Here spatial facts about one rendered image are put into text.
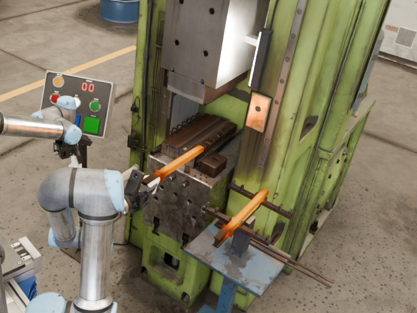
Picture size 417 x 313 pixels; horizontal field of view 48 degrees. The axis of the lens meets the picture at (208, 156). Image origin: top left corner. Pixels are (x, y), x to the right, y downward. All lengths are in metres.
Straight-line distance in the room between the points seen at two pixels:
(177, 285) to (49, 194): 1.54
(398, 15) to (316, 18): 5.29
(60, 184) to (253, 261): 1.08
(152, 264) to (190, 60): 1.29
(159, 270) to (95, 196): 1.53
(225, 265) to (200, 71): 0.85
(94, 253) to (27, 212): 2.05
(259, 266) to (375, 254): 1.59
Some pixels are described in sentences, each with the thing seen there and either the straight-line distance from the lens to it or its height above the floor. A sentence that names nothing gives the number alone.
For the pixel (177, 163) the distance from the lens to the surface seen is 1.94.
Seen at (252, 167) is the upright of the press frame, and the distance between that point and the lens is 2.29.
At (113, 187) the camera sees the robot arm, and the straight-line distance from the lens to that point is 1.33.
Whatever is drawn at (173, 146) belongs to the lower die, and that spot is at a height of 0.99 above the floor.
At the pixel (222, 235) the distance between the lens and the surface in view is 1.81.
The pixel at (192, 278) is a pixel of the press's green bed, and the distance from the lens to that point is 2.66.
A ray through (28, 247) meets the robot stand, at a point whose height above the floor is 0.77.
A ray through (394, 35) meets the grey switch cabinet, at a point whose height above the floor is 0.37.
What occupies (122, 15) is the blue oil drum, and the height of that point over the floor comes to 0.12.
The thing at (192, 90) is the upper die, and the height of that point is 1.32.
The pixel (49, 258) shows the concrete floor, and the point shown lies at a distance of 3.10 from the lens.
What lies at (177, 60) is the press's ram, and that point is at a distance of 2.12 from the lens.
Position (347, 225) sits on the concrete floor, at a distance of 3.74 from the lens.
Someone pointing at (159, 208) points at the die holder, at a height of 0.62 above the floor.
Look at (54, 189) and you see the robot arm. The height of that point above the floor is 1.40.
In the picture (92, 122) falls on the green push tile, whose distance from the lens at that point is 2.39.
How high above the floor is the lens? 2.25
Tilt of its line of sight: 34 degrees down
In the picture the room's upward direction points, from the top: 10 degrees clockwise
